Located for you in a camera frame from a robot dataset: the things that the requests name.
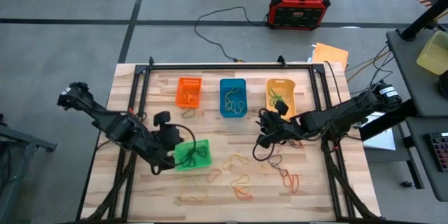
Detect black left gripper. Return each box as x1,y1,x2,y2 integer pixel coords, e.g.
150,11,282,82
148,111,185,176

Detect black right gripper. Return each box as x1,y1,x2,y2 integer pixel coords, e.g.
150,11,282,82
257,101,302,148

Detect green rubber band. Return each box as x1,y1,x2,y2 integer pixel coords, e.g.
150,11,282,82
268,88,287,108

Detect yellow rubber band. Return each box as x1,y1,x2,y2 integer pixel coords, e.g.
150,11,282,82
221,151,251,171
224,86,243,105
230,174,253,190
174,176,210,207
225,98,246,116

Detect yellow plastic bin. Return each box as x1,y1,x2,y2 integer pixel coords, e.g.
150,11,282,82
265,78,298,120

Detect small orange rubber band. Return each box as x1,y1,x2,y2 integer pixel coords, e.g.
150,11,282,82
184,91,199,106

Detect green slotted plastic basket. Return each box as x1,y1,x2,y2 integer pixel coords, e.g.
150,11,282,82
173,139,213,172

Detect black cables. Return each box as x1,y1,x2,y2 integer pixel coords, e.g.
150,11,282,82
267,153,291,180

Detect large orange rubber band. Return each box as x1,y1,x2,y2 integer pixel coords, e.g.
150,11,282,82
233,185,254,202

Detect blue plastic bin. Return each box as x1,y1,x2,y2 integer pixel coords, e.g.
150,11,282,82
219,78,249,119

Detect orange plastic basket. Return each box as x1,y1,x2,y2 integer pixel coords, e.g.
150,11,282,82
174,76,203,109

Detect orange folder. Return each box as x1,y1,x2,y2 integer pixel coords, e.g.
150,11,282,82
311,42,350,71

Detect red portable power station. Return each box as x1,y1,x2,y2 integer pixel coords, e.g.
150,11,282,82
267,0,332,31

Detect white paper sheet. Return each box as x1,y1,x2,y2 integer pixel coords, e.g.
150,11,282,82
361,111,397,152

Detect black support beam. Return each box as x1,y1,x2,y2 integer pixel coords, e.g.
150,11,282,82
358,99,421,141

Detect grey metal stand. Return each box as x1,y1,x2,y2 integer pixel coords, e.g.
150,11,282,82
0,113,58,224

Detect grey side table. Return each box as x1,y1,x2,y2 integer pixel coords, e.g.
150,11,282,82
384,27,448,118

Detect grey desk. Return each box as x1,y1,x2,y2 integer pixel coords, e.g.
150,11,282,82
405,114,448,203

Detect black keyboard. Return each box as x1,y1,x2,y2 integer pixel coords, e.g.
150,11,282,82
424,132,448,173

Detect translucent yellow container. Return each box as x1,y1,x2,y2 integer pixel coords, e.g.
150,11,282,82
416,29,448,76

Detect black pole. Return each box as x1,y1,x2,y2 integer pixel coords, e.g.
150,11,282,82
400,0,448,42

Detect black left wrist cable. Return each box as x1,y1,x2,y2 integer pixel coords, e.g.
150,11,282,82
174,124,199,167

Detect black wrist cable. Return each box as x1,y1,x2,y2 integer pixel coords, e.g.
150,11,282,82
174,124,199,167
252,136,277,162

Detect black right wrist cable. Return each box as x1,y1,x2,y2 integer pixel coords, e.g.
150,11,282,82
252,136,277,162

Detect black power cable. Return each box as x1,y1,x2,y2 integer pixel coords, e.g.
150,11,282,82
193,6,271,63

